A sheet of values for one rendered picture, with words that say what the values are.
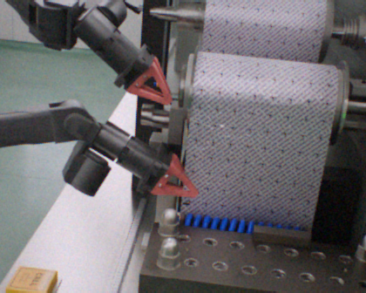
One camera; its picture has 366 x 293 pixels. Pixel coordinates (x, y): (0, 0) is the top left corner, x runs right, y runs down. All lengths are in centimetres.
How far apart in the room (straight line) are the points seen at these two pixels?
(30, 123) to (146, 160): 20
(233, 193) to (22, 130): 37
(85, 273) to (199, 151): 32
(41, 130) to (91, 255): 31
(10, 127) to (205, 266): 38
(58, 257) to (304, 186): 48
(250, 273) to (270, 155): 20
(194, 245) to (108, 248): 27
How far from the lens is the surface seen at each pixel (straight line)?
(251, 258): 93
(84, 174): 98
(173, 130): 104
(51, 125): 94
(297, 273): 92
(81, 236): 120
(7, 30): 705
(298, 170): 99
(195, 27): 122
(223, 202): 101
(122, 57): 97
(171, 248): 86
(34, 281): 103
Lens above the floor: 152
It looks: 21 degrees down
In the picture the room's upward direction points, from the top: 6 degrees clockwise
